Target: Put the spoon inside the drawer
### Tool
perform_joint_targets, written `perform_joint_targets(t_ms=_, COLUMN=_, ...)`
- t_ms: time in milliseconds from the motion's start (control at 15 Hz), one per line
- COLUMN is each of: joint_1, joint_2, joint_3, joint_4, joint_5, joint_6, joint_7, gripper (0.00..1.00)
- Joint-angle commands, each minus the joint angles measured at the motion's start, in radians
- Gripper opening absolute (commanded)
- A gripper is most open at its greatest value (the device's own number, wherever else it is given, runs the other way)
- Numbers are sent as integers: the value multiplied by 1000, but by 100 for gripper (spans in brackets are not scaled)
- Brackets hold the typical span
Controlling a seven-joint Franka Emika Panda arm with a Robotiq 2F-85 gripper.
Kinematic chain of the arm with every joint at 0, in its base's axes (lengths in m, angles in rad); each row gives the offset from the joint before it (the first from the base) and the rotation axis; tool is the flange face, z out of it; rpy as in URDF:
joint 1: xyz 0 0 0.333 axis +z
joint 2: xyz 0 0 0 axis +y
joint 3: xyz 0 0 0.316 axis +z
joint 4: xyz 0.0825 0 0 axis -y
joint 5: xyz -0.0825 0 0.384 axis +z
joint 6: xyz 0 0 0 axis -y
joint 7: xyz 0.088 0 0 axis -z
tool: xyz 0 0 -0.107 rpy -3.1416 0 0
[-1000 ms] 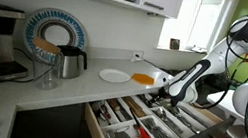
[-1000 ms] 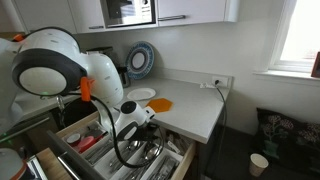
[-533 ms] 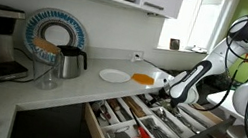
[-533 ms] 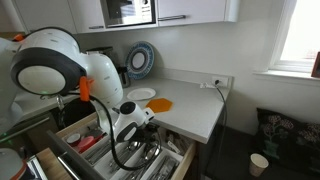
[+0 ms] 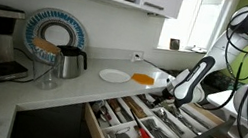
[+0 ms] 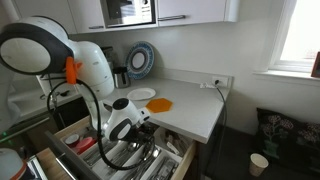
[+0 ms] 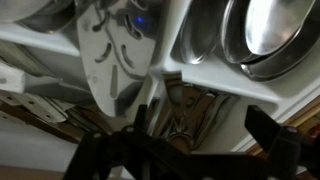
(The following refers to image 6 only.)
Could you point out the steel fork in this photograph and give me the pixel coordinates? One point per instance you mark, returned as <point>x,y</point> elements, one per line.
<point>91,156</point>

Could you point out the steel thermal carafe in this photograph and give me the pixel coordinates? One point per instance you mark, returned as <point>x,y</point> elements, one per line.
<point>121,78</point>

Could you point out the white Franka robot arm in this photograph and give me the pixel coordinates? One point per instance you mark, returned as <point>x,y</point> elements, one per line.
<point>90,66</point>

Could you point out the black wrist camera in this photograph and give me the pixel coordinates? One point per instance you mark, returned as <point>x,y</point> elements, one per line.
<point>134,135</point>

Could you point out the white framed window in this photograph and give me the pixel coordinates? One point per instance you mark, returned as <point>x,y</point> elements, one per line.
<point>300,33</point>

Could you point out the white cutlery tray insert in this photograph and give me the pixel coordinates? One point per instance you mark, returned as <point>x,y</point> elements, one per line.
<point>156,166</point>

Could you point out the white round plate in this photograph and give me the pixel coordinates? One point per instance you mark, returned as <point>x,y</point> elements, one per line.
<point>141,94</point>

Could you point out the steel built-in microwave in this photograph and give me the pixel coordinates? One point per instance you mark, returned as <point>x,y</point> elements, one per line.
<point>128,13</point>

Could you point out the wide white cabinet door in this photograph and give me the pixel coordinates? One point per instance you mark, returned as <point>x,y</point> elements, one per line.
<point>193,8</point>

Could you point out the large steel spoon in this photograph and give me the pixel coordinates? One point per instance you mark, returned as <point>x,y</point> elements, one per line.
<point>133,146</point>
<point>155,152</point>

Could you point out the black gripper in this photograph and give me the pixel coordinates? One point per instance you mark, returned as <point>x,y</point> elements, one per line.
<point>148,131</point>

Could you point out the steel table knife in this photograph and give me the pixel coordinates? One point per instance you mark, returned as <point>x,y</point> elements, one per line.
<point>165,168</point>

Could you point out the orange hexagonal trivet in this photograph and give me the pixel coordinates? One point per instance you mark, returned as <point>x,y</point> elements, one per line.
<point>159,105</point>

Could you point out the wooden kitchen drawer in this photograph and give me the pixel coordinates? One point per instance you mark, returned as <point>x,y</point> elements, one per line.
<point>185,163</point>

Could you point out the blue patterned decorative plate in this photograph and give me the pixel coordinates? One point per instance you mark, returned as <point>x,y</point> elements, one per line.
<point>148,50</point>

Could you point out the white paper cup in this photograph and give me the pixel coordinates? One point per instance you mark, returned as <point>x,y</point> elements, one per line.
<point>258,165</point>

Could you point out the striped white box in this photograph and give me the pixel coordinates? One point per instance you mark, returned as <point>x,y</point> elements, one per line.
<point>36,168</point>

